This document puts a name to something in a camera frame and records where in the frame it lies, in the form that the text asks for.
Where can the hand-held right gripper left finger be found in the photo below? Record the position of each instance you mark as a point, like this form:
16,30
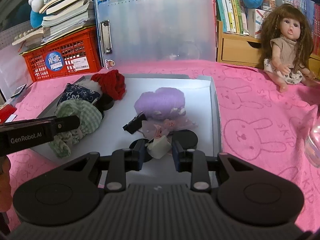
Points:
142,152

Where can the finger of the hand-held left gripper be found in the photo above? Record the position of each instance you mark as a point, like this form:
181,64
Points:
67,125

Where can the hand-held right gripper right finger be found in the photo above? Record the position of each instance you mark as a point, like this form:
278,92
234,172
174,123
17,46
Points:
175,155

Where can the pale purple bow hair clip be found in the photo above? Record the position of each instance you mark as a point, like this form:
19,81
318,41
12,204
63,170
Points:
158,145

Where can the green speckled scrunchie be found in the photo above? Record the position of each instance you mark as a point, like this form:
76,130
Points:
62,142

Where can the black round jar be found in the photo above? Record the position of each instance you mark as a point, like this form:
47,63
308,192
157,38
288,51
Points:
187,140
106,103

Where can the green gingham scrunchie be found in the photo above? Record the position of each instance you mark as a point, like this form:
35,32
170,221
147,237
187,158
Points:
82,111

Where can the blue floral fabric pouch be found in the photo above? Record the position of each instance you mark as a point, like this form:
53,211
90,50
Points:
77,93

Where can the purple fuzzy hair clip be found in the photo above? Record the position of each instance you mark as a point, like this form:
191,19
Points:
160,102

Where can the white cardboard box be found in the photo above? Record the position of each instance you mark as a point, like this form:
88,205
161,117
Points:
130,97

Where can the red crochet scrunchie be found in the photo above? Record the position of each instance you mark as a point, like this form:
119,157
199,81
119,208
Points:
111,83

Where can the small black device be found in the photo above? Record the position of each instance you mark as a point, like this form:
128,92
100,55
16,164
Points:
18,90

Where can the white paper sheets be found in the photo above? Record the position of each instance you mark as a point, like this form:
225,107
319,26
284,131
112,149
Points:
12,72

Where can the red plastic crate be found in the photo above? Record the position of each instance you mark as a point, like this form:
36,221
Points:
82,47

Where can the pink rabbit print towel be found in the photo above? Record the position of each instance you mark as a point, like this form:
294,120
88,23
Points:
250,120

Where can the grey grid board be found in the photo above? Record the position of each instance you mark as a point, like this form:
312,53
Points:
10,40

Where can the stack of loose books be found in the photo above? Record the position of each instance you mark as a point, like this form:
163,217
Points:
67,12

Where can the blue plush toy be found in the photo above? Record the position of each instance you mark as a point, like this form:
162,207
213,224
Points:
36,15

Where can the wooden desk drawer organizer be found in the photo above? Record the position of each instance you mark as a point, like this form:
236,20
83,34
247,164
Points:
235,50

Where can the translucent clipboard folder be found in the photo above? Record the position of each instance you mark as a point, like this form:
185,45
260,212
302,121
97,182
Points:
160,30

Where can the clear glass cup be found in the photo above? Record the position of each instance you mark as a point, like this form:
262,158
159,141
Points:
313,145

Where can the brown-haired doll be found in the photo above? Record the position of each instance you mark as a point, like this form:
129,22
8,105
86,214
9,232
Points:
285,50

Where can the white printed carton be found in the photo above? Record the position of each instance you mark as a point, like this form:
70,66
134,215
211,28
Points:
255,22

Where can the row of shelved books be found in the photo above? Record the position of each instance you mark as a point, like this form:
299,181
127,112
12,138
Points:
232,10

